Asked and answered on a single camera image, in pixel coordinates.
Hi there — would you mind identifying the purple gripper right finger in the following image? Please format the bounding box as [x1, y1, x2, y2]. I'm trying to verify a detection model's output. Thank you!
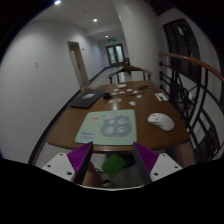
[132, 141, 184, 186]

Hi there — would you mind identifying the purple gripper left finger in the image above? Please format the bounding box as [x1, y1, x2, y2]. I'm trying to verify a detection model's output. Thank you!
[41, 141, 94, 185]

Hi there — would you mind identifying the white computer mouse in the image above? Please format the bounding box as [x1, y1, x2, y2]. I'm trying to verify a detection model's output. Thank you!
[148, 113, 175, 131]

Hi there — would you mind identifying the light green mouse pad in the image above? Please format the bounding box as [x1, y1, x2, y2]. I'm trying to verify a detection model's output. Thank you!
[75, 109, 137, 146]

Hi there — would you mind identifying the green item under table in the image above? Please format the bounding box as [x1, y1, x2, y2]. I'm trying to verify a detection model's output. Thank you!
[101, 154, 127, 177]

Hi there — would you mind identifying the white card on table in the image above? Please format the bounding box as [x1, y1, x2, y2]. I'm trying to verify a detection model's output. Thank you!
[129, 101, 136, 106]

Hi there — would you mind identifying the dark closed laptop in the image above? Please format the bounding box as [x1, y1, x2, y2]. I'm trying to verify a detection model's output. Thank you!
[70, 88, 106, 109]

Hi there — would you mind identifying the white paper booklet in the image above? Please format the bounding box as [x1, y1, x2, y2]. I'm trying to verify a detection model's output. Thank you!
[155, 93, 168, 101]

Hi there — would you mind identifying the small black box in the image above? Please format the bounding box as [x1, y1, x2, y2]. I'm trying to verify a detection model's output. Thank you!
[103, 93, 112, 100]

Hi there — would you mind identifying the white side door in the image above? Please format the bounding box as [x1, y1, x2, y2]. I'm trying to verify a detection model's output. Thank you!
[68, 42, 89, 87]

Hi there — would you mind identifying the wooden armchair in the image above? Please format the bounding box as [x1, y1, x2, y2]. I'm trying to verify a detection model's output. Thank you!
[108, 65, 152, 84]

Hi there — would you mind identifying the wooden stair handrail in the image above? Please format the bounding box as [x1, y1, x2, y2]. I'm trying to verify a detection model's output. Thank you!
[159, 52, 224, 83]

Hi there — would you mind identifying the double glass door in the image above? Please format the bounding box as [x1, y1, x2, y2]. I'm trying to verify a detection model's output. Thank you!
[106, 44, 124, 67]

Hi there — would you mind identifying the green exit sign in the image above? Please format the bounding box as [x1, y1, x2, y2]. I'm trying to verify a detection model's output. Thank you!
[108, 38, 116, 42]

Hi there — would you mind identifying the black cable on table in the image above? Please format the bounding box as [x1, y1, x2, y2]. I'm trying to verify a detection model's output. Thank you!
[128, 85, 149, 97]

